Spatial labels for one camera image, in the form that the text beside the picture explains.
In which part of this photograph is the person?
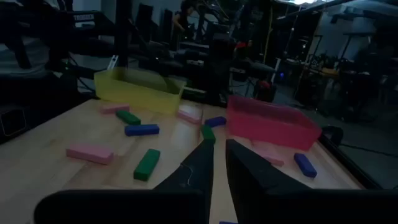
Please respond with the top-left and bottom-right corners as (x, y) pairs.
(172, 0), (197, 34)

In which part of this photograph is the pink wooden block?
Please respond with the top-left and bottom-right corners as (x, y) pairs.
(99, 103), (131, 114)
(177, 105), (204, 125)
(251, 141), (285, 167)
(65, 143), (115, 166)

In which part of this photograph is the red plastic bin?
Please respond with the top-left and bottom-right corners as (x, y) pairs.
(226, 95), (323, 152)

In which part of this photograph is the yellow plastic bin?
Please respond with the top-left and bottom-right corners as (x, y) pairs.
(94, 67), (187, 115)

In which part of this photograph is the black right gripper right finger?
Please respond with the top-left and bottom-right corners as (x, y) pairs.
(225, 138), (398, 224)

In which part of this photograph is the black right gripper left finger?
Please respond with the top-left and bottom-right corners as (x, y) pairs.
(33, 139), (215, 224)

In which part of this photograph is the green wooden block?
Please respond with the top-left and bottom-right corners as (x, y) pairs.
(200, 124), (216, 144)
(115, 110), (142, 126)
(133, 148), (161, 182)

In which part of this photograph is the yellow cable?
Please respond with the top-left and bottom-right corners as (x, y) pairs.
(262, 4), (274, 65)

